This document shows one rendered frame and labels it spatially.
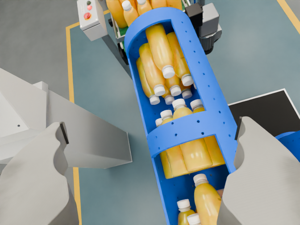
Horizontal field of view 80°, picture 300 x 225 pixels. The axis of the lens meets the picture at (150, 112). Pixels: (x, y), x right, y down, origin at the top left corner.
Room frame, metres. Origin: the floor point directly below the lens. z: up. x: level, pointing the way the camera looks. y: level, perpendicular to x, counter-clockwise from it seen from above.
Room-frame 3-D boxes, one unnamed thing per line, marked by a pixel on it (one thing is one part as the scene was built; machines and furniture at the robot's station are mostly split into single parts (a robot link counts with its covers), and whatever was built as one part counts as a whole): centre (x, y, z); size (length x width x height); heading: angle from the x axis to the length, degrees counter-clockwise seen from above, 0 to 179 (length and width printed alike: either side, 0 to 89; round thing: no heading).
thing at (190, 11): (0.57, -0.47, 0.95); 0.10 x 0.07 x 0.10; 67
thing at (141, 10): (0.73, -0.30, 1.00); 0.07 x 0.07 x 0.19
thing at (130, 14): (0.76, -0.24, 1.00); 0.07 x 0.07 x 0.19
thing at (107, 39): (0.91, -0.08, 0.50); 0.04 x 0.04 x 1.00; 67
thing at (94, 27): (0.91, -0.08, 1.05); 0.20 x 0.10 x 0.10; 157
